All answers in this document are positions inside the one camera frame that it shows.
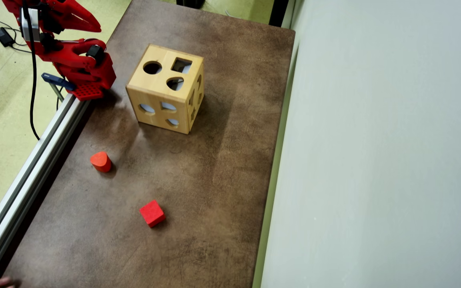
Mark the wooden shape sorter box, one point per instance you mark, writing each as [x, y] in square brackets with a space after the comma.
[154, 88]

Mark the red cube block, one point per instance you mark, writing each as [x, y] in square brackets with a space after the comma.
[152, 213]

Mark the blue table clamp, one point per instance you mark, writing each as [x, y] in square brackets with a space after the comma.
[56, 80]

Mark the black object at table end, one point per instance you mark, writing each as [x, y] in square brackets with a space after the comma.
[190, 3]

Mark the red robot arm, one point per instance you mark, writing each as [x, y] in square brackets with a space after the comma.
[94, 76]

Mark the orange teardrop block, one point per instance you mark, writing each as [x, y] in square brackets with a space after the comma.
[100, 160]

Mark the black power adapter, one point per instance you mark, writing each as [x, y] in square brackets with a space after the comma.
[3, 36]

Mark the aluminium profile rail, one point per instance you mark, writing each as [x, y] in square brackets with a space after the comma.
[26, 180]

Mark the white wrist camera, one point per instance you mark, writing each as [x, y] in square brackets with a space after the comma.
[29, 24]

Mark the dark vertical post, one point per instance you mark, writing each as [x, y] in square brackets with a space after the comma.
[278, 12]

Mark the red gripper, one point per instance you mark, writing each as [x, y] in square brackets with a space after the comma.
[65, 12]

